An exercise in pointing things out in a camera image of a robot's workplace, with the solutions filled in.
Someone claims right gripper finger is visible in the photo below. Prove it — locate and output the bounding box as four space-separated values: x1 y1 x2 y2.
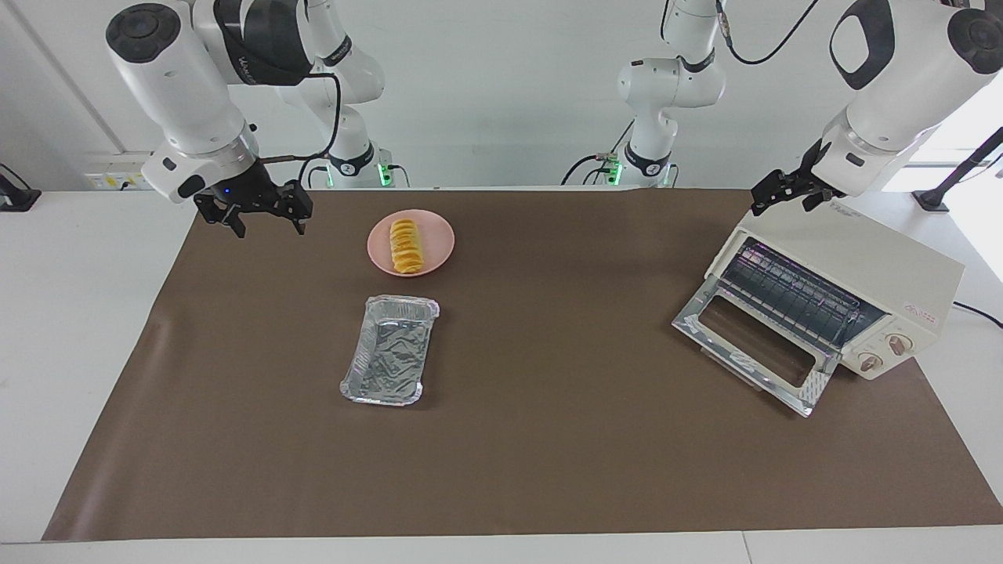
194 196 245 238
270 182 314 236

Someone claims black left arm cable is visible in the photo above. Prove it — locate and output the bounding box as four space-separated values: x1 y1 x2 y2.
717 0 820 66

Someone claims white wall outlet box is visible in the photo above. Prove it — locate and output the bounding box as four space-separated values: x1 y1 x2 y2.
85 151 169 191

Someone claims pink round plate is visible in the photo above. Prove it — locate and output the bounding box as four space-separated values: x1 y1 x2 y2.
367 209 456 277

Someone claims glass oven door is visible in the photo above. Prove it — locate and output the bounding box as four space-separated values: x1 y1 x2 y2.
672 274 844 418

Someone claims brown table mat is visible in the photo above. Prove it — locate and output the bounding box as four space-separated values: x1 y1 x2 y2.
41 188 1003 541

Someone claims black oven power cable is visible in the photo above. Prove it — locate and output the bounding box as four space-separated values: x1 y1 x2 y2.
952 300 1003 330

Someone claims white wall cable duct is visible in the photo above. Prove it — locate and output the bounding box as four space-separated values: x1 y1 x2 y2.
6 0 128 155

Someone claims aluminium foil tray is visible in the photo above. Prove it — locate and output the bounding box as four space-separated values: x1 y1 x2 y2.
339 295 441 407

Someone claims white toaster oven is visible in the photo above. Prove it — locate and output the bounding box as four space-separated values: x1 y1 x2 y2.
672 200 965 418

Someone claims black arm base cable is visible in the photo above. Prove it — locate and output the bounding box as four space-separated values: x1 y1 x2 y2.
298 161 410 190
560 117 634 187

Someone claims metal oven wire rack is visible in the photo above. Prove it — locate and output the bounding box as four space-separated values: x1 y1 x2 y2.
721 239 888 355

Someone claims black camera stand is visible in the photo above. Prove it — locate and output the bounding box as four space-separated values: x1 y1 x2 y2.
913 125 1003 212
0 163 42 212

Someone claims yellow sliced bread loaf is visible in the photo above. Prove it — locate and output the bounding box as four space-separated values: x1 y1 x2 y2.
389 219 425 275

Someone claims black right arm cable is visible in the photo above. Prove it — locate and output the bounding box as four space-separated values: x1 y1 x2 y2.
259 72 343 165

